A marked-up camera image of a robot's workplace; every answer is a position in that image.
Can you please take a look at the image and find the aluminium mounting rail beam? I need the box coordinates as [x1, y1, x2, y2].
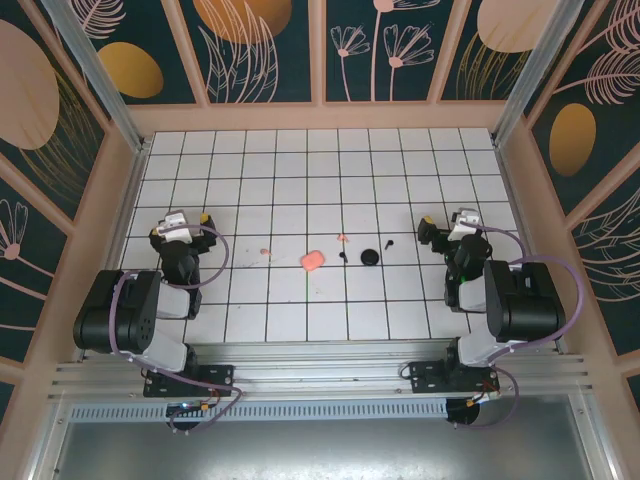
[47, 342, 594, 401]

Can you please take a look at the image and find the aluminium side rail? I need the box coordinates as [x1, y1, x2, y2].
[494, 144, 566, 351]
[77, 144, 149, 361]

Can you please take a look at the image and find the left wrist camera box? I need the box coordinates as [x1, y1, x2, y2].
[153, 211, 195, 245]

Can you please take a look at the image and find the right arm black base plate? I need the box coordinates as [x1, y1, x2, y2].
[399, 359, 501, 396]

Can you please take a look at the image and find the small circuit board with LED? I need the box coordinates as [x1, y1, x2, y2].
[167, 401, 215, 419]

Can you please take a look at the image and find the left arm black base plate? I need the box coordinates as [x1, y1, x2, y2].
[143, 363, 236, 399]

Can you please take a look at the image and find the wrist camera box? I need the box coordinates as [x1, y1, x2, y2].
[153, 211, 195, 245]
[448, 208, 480, 242]

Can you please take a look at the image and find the aluminium frame post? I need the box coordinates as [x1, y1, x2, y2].
[492, 0, 601, 146]
[39, 0, 151, 154]

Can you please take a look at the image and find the grey metal sheet panel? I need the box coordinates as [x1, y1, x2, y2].
[47, 394, 601, 480]

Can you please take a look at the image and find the slotted grey cable duct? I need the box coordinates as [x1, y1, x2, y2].
[69, 399, 449, 424]

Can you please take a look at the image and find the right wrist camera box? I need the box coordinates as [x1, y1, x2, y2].
[448, 208, 480, 242]

